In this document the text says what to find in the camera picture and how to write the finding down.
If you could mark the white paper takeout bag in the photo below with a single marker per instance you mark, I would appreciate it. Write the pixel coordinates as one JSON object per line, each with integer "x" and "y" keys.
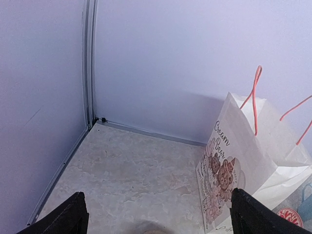
{"x": 253, "y": 148}

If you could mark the left aluminium corner post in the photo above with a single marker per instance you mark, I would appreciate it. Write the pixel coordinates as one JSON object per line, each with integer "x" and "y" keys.
{"x": 88, "y": 48}

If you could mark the red patterned small bowl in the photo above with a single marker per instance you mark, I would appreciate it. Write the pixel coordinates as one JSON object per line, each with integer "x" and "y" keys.
{"x": 291, "y": 215}

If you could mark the blue translucent plastic cup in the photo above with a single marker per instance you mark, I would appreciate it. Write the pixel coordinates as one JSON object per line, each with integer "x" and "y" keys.
{"x": 305, "y": 208}

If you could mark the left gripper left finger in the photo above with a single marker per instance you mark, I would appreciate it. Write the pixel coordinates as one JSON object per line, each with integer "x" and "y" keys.
{"x": 70, "y": 217}

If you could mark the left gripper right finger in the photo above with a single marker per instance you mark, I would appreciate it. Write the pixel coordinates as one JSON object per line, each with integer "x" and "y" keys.
{"x": 249, "y": 216}

